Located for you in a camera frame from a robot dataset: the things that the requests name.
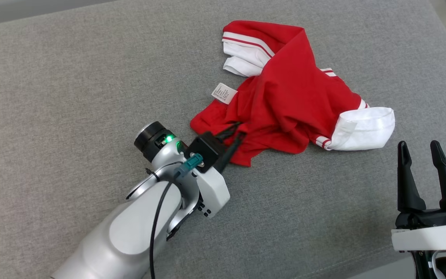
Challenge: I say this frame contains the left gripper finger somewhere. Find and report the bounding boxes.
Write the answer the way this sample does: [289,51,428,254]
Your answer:
[216,122,242,141]
[215,132,247,173]

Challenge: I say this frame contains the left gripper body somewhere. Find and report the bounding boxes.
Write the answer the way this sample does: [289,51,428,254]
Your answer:
[134,121,230,218]

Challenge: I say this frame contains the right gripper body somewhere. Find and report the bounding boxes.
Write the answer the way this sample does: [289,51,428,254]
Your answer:
[391,208,446,253]

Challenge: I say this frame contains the red white basketball jersey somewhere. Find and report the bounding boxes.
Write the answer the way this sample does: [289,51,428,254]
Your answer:
[190,20,396,167]

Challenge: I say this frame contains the black cable with teal connector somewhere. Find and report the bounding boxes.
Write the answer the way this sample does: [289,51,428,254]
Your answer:
[149,153,205,279]

